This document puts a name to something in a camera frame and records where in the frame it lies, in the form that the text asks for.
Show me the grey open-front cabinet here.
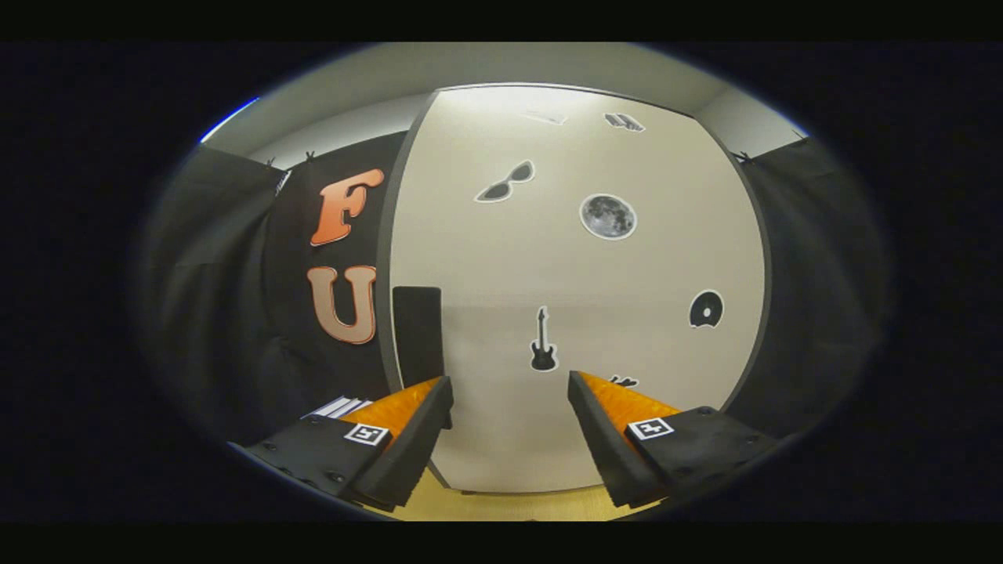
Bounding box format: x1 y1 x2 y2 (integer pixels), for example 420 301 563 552
375 82 775 496

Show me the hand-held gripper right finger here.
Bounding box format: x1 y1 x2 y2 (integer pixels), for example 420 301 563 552
567 371 784 509

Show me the black backdrop cloth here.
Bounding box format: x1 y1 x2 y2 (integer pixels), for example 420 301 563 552
141 133 894 443

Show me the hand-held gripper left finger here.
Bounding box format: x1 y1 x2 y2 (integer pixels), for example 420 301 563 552
229 375 455 512

